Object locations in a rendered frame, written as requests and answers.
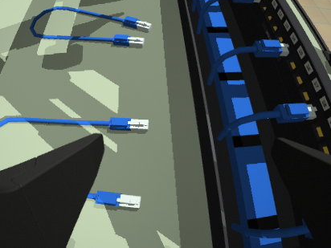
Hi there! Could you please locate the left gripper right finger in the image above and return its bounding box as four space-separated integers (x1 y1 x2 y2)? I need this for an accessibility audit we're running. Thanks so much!
271 138 331 248

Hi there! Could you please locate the black patch panel rack frame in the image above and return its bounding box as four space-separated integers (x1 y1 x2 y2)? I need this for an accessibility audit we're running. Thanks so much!
228 0 331 155

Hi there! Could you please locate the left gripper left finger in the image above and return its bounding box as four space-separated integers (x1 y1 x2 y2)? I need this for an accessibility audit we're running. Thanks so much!
0 133 104 248

